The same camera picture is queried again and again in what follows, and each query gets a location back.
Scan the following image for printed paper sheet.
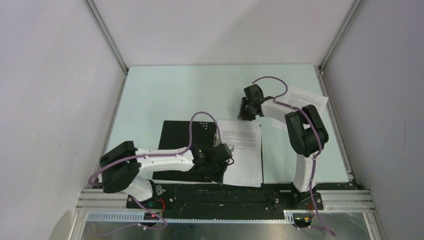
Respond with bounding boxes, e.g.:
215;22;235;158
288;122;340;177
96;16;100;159
217;120;263;188
277;85;329;117

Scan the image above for red black clip folder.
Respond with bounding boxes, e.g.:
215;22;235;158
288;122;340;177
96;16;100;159
152;120;217;183

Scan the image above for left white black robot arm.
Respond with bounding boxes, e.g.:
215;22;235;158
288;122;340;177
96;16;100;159
99;141;234;208

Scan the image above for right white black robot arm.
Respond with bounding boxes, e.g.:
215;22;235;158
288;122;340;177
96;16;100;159
237;84;329;209

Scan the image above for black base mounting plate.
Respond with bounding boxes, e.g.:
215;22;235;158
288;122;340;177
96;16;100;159
144;183;324;221

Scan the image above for left controller board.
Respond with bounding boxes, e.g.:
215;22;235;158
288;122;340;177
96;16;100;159
143;212;161;221

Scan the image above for controller board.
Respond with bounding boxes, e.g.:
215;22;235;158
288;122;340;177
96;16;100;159
292;217;313;229
143;212;161;221

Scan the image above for right controller board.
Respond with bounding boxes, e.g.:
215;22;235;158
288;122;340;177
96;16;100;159
292;217;313;229

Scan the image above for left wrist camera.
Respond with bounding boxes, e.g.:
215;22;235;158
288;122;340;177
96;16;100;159
225;143;234;152

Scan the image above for slotted cable duct rail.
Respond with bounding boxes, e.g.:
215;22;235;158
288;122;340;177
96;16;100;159
86;211;295;224

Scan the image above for aluminium frame profile right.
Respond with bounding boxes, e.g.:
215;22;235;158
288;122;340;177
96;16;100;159
318;0;365;72

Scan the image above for aluminium frame profile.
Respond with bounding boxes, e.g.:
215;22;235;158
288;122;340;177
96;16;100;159
318;0;365;72
83;0;129;75

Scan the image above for aluminium frame profile left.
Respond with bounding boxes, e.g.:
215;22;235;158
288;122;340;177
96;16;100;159
83;0;129;75

